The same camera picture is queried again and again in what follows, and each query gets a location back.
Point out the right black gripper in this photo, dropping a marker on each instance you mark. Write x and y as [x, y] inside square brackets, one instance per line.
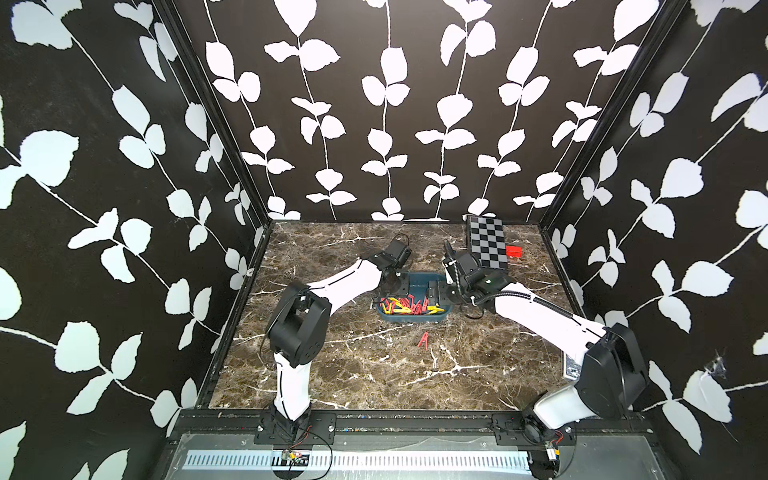
[459, 269]

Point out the teal plastic storage box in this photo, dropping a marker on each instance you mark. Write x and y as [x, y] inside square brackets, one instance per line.
[419, 289]

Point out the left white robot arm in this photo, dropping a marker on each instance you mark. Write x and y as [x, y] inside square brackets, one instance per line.
[297, 329]

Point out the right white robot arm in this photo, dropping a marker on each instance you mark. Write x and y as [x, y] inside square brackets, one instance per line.
[613, 373]

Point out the yellow clothespin in box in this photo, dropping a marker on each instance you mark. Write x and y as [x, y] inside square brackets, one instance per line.
[396, 307]

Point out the yellow clothespin right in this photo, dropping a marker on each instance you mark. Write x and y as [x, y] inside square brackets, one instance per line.
[435, 310]

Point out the black white checkerboard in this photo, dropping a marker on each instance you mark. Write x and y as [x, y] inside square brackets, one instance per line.
[486, 242]

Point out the small red block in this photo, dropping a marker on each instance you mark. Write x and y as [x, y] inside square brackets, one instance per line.
[513, 251]

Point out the small circuit board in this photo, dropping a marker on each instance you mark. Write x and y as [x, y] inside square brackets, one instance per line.
[290, 459]

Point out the white perforated rail strip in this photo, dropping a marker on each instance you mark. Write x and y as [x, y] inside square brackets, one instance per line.
[513, 462]

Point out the black front mounting rail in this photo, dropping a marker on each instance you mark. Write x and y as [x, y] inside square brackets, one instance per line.
[507, 428]

